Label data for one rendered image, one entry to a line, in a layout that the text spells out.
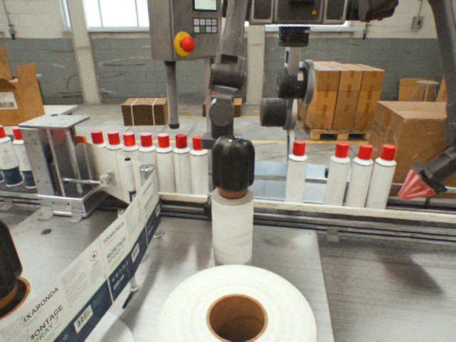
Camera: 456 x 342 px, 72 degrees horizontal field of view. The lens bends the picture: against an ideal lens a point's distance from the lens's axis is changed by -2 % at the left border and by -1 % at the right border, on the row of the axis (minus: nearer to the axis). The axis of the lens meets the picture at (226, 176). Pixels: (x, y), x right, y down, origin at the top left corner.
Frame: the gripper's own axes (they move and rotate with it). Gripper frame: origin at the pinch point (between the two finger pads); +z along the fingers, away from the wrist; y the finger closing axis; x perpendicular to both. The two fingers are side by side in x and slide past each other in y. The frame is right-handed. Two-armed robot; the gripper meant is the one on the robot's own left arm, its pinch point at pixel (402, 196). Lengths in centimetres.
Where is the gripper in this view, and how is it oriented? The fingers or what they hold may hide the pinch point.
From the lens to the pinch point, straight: 100.1
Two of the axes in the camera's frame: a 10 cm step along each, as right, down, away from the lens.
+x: 7.6, 6.4, 1.5
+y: -1.7, 4.1, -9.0
